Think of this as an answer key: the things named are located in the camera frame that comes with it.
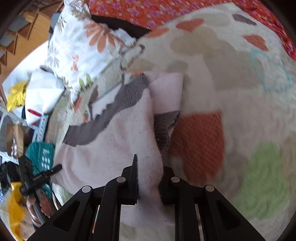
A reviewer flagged pale pink embroidered sweater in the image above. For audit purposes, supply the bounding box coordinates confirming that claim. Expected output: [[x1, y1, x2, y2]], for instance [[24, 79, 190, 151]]
[[53, 72, 184, 227]]

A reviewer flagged person's left hand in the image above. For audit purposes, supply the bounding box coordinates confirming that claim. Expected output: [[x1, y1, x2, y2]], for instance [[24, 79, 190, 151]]
[[26, 189, 58, 230]]

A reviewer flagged teal plastic package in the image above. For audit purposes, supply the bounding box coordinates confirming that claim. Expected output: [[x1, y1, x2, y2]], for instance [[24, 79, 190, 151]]
[[24, 141, 56, 200]]

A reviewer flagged yellow bag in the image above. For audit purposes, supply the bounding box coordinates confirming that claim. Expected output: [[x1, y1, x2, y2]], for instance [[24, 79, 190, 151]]
[[6, 80, 29, 111]]

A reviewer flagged heart patterned quilted bedspread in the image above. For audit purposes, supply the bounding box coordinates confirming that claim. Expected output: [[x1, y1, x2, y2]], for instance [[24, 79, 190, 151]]
[[49, 3, 295, 240]]

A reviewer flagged white paper bag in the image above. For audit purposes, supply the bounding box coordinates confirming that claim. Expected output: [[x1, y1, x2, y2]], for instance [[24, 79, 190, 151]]
[[25, 69, 65, 125]]

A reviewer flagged white floral pillow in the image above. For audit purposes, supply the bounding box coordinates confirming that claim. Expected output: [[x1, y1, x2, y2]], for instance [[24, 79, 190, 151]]
[[45, 1, 136, 102]]

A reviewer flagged red floral fabric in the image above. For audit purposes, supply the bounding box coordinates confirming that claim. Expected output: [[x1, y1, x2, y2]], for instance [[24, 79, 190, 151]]
[[88, 1, 295, 60]]

